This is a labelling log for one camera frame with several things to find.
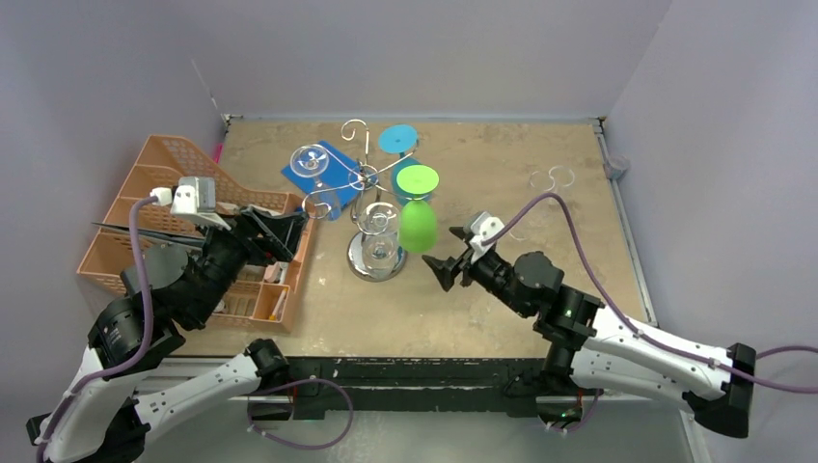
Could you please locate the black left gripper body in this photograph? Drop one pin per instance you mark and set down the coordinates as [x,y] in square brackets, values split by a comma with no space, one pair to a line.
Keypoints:
[228,252]

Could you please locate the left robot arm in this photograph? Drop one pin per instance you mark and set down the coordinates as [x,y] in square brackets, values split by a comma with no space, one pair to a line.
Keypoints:
[168,292]

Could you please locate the chrome wine glass rack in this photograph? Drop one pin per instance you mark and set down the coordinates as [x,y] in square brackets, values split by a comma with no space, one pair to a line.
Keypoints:
[376,187]

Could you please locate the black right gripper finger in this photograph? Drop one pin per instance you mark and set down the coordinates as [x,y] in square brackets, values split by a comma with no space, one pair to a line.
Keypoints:
[444,270]
[462,233]

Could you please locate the clear wine glass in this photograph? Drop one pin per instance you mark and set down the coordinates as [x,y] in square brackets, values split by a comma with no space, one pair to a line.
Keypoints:
[557,179]
[379,223]
[316,172]

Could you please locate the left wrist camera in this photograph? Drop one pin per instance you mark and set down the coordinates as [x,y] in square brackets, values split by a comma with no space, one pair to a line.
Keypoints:
[193,199]

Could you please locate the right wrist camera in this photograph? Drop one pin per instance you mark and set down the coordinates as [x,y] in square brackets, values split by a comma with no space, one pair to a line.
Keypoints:
[482,227]

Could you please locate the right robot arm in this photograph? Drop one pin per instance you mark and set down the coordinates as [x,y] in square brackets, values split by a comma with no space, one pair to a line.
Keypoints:
[593,348]

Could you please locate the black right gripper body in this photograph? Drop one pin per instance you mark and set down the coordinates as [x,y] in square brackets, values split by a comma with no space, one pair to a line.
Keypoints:
[466,258]

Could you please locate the blue square mat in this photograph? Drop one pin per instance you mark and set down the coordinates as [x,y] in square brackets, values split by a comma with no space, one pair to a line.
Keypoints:
[350,175]

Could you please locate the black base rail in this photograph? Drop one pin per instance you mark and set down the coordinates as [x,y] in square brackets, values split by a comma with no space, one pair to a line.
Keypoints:
[516,387]

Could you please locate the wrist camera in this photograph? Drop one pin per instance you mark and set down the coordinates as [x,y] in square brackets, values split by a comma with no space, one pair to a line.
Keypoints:
[193,199]
[482,227]

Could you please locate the blue plastic wine glass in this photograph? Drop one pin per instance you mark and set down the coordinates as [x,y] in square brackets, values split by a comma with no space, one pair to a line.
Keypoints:
[402,140]

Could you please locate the green plastic wine glass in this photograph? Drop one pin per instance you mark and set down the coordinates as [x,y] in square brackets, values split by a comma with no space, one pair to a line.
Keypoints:
[418,228]

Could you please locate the orange plastic desk organizer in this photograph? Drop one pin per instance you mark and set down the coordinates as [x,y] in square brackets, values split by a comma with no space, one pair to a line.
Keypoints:
[252,302]

